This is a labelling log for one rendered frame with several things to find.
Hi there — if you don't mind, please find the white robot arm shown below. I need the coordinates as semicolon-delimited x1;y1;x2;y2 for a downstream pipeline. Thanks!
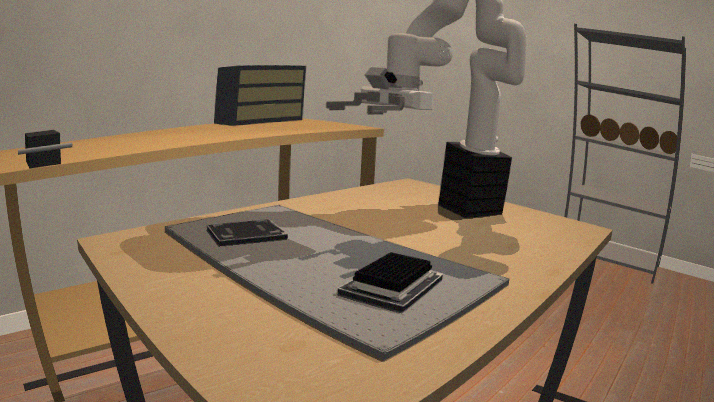
365;0;526;155

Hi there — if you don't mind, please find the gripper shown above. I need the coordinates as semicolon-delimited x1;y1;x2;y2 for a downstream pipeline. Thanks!
326;87;433;114

